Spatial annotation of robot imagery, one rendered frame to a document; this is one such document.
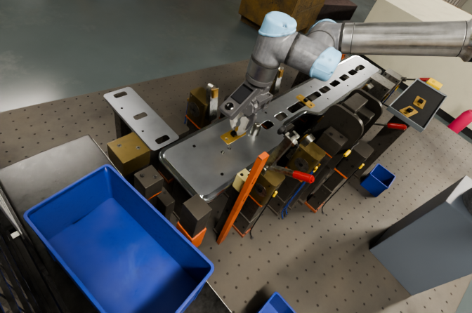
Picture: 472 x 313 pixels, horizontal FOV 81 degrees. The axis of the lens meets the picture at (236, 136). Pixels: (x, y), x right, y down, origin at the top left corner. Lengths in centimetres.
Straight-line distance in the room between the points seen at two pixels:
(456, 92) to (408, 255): 312
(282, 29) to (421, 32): 31
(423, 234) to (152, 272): 87
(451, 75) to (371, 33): 341
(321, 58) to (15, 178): 74
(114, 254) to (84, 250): 6
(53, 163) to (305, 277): 87
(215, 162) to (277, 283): 48
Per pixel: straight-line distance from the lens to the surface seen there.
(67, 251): 70
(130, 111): 96
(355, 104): 99
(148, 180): 70
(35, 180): 80
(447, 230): 112
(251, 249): 108
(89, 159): 81
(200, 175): 81
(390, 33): 76
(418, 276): 128
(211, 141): 90
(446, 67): 414
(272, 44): 65
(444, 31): 77
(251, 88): 73
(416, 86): 141
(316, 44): 66
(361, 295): 122
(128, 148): 78
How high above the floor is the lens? 167
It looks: 45 degrees down
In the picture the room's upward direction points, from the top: 20 degrees clockwise
